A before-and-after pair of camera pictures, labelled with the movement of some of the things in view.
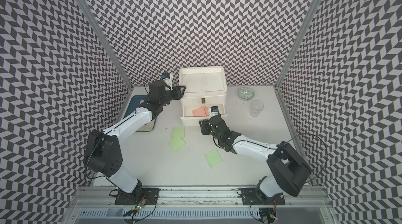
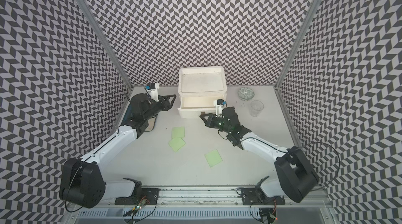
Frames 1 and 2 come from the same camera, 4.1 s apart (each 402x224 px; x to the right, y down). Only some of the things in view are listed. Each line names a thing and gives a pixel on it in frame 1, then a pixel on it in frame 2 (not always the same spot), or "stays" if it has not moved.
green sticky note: (213, 157) stays
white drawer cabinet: (204, 85) stays
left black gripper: (177, 91) -> (168, 105)
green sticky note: (178, 132) stays
